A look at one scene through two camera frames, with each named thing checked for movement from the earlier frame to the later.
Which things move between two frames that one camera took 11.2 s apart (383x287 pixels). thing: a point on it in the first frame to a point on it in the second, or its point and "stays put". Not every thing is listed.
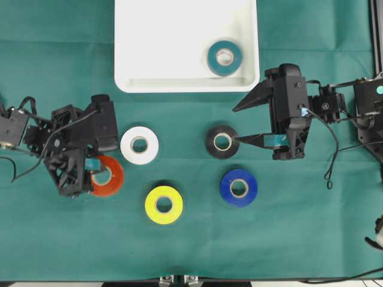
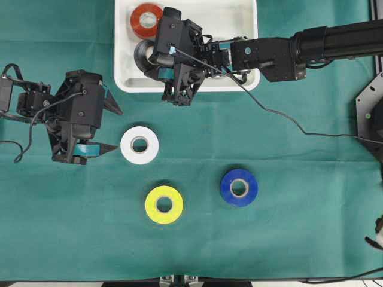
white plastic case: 161,46 stays put
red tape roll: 116,180 to 134,20
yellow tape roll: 151,202 stays put
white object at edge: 378,242 stays put
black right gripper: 287,92 to 194,60
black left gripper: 64,142 to 81,101
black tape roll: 214,133 to 141,59
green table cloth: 177,200 stays put
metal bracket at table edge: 179,281 stays put
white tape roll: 127,149 stays put
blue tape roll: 251,185 stays put
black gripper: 105,122 to 80,103
